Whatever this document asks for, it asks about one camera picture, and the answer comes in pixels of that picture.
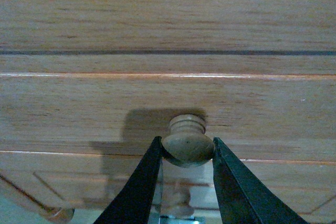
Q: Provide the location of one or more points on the white floor power socket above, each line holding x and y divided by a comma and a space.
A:
178, 220

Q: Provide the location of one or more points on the wooden nightstand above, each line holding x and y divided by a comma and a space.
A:
46, 182

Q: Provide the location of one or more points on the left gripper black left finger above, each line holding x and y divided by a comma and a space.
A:
134, 203

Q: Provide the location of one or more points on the drawer wooden knob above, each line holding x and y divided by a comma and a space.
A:
187, 145
178, 201

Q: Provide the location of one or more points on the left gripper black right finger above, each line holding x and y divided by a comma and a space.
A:
241, 196

